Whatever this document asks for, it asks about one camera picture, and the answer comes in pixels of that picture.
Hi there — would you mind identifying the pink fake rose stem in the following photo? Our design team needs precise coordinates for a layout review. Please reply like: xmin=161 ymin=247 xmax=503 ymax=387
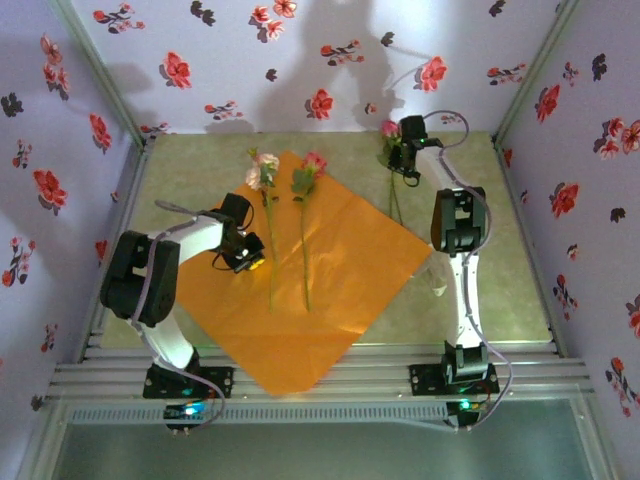
xmin=375 ymin=118 xmax=407 ymax=227
xmin=290 ymin=151 xmax=330 ymax=314

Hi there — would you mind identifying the cream fake rose stem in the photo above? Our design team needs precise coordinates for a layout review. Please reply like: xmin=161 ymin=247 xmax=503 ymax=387
xmin=243 ymin=146 xmax=282 ymax=314

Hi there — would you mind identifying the orange wrapping paper sheet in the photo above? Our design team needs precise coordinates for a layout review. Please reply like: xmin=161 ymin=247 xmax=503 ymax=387
xmin=172 ymin=149 xmax=434 ymax=399

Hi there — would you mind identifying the white satin ribbon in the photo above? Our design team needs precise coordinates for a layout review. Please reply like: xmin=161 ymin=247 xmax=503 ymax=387
xmin=424 ymin=257 xmax=451 ymax=297

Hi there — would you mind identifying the controller board with LED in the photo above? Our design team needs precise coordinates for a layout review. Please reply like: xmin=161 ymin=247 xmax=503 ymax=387
xmin=163 ymin=399 xmax=210 ymax=435
xmin=446 ymin=397 xmax=490 ymax=432

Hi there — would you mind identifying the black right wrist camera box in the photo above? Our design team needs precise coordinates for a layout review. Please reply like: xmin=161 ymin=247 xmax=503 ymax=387
xmin=399 ymin=115 xmax=428 ymax=145

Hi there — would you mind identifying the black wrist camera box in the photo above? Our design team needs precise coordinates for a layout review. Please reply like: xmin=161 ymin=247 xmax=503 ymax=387
xmin=399 ymin=115 xmax=428 ymax=145
xmin=218 ymin=192 xmax=254 ymax=229

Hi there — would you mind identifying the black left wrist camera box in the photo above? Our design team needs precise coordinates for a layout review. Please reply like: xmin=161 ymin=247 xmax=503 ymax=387
xmin=218 ymin=192 xmax=254 ymax=229

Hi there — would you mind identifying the aluminium side rail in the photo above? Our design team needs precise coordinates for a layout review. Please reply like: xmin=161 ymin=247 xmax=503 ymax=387
xmin=77 ymin=139 xmax=156 ymax=364
xmin=492 ymin=134 xmax=571 ymax=359

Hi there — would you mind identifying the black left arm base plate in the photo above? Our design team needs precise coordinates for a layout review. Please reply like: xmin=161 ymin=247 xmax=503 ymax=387
xmin=143 ymin=365 xmax=235 ymax=400

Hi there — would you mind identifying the aluminium frame rail beam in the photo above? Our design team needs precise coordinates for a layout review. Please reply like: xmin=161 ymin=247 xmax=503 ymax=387
xmin=44 ymin=342 xmax=597 ymax=407

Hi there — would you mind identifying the grey slotted cable duct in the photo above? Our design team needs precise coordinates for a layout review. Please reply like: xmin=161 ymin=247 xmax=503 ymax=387
xmin=67 ymin=403 xmax=450 ymax=426

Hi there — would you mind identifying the aluminium frame post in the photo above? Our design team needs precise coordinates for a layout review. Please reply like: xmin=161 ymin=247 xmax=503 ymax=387
xmin=49 ymin=0 xmax=154 ymax=151
xmin=492 ymin=0 xmax=584 ymax=151

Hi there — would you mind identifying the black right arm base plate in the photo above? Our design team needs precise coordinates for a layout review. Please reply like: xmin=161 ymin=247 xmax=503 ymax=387
xmin=408 ymin=363 xmax=500 ymax=396

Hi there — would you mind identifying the grey right arm cable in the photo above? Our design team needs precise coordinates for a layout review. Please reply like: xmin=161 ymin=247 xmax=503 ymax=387
xmin=422 ymin=109 xmax=515 ymax=432

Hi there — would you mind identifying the aluminium frame strut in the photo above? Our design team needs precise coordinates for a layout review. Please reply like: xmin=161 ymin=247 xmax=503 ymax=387
xmin=569 ymin=399 xmax=624 ymax=480
xmin=14 ymin=404 xmax=71 ymax=480

